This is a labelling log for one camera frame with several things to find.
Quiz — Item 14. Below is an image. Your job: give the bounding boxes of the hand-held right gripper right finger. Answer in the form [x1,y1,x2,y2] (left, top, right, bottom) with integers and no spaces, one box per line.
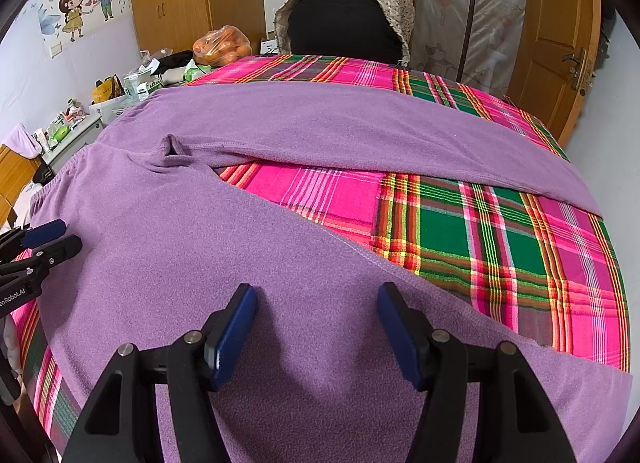
[377,282,576,463]

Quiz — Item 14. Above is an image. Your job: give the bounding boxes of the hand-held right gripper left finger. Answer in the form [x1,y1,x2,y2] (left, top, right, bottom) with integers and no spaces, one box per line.
[62,283,258,463]

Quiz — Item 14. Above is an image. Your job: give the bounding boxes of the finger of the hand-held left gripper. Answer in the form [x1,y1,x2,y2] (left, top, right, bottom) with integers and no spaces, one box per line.
[0,219,67,264]
[0,235,83,279]

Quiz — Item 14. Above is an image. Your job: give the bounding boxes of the purple fleece pants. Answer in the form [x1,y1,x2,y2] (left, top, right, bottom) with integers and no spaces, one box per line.
[30,80,633,463]

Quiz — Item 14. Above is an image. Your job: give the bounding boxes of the dark clothes on door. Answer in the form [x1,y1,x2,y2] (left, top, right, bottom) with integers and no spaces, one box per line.
[600,6,617,44]

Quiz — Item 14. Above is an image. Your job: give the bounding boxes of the wooden headboard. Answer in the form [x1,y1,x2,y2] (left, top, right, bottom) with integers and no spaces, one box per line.
[0,143,43,229]

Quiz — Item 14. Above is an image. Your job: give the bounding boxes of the grey drawer cabinet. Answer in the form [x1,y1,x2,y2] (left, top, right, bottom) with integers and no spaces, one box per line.
[40,113,106,174]

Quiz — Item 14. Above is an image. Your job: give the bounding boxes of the pink cloth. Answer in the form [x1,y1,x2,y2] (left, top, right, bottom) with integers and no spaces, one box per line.
[2,123,41,156]

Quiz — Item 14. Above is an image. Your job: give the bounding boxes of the pink green plaid bed sheet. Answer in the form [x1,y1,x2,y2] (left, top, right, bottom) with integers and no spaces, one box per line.
[10,54,631,449]

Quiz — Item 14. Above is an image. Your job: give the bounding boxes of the white cardboard box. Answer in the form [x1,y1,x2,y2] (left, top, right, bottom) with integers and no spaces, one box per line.
[89,93,132,126]

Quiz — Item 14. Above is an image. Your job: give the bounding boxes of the yellow bag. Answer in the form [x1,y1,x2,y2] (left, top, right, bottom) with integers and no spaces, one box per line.
[92,76,126,104]

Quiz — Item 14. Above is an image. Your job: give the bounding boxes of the black cloth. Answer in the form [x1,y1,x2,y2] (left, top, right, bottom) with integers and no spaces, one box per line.
[150,50,193,75]

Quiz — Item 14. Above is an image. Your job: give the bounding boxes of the green tissue packet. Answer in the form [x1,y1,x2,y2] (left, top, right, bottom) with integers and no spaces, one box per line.
[182,60,213,81]

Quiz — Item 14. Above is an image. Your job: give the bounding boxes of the bag of oranges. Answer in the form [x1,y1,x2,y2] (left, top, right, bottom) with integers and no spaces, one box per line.
[192,24,253,67]

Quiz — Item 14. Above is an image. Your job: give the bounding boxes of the plastic-covered fabric wardrobe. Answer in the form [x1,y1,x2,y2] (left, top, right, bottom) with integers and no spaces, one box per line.
[412,0,531,94]

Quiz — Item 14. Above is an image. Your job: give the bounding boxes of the wooden door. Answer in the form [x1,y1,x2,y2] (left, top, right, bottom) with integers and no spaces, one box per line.
[505,0,603,146]

